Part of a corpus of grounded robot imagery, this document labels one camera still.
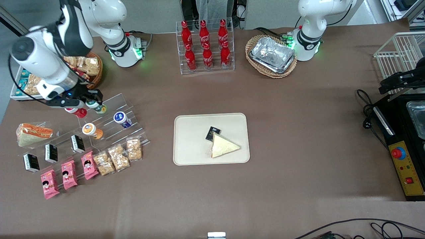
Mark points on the wrapped sandwich with orange filling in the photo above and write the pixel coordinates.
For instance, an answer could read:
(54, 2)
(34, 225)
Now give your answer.
(33, 134)

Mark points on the red cola bottle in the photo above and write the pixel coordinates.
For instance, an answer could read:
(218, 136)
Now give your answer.
(208, 58)
(186, 33)
(204, 32)
(225, 56)
(190, 59)
(222, 31)

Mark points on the clear bag of puffed snacks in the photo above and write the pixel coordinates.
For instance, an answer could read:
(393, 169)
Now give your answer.
(70, 60)
(91, 66)

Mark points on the clear acrylic stepped stand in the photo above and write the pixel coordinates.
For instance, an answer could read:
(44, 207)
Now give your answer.
(116, 101)
(63, 134)

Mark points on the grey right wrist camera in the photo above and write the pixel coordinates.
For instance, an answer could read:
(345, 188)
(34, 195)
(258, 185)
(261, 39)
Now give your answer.
(63, 103)

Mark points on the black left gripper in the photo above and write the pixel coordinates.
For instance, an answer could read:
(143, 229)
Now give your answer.
(400, 79)

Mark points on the small black white box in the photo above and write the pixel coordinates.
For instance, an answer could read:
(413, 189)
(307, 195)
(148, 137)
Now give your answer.
(51, 153)
(78, 143)
(31, 163)

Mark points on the blue gum bottle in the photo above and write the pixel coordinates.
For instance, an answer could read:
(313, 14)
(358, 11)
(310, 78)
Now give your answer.
(121, 119)

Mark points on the wrapped plain triangle sandwich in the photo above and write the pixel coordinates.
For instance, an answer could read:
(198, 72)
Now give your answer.
(222, 147)

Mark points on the black sealing machine yellow panel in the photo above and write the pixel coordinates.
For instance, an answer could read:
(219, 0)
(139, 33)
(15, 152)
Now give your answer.
(406, 172)

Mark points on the aluminium frame shelf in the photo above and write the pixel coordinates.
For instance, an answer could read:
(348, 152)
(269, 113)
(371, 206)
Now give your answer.
(415, 15)

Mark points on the stacked aluminium foil trays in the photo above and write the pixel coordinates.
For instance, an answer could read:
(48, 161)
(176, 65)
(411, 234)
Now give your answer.
(272, 54)

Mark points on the small white edge object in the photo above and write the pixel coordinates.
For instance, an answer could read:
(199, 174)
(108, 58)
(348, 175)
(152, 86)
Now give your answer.
(216, 235)

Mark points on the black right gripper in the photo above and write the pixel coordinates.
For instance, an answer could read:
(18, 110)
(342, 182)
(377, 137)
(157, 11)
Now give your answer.
(85, 94)

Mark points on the teal snack pack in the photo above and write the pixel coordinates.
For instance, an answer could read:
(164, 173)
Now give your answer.
(20, 88)
(24, 72)

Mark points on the peanut brittle pack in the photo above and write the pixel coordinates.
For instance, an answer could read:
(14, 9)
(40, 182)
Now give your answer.
(33, 84)

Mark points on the brown wicker snack basket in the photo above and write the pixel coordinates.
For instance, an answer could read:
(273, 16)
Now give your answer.
(99, 78)

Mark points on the white rectangular snack tray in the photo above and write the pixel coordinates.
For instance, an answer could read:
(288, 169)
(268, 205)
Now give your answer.
(15, 96)

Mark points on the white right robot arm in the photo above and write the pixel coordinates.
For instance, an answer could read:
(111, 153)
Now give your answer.
(49, 56)

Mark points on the green gum bottle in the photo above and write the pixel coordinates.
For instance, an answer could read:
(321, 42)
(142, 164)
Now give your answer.
(101, 108)

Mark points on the clear acrylic bottle rack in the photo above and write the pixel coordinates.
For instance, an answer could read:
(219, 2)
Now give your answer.
(229, 71)

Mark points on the red cookie box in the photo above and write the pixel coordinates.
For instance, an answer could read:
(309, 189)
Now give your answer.
(79, 73)

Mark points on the wicker basket with foil trays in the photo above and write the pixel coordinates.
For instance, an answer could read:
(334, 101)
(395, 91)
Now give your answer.
(255, 68)

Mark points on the orange gum bottle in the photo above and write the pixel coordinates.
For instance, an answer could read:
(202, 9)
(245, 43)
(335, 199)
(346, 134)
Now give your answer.
(91, 130)

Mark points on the dark metal frame bar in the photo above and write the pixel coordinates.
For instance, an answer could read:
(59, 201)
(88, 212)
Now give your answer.
(8, 16)

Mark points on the beige serving tray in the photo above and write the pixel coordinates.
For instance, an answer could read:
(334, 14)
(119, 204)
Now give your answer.
(191, 139)

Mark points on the small black box gold print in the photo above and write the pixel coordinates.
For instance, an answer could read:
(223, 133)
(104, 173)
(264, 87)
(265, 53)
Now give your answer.
(212, 132)

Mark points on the red gum bottle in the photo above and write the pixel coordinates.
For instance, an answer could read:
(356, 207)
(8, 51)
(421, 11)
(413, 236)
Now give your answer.
(79, 113)

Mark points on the clear bag of nut clusters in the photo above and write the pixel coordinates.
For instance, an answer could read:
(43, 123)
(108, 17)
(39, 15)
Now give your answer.
(104, 163)
(134, 149)
(118, 157)

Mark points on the metal container in machine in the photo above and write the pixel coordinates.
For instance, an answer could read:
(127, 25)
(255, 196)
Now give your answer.
(419, 116)

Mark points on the pink snack packet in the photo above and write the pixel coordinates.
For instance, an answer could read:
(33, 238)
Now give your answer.
(89, 165)
(69, 175)
(49, 184)

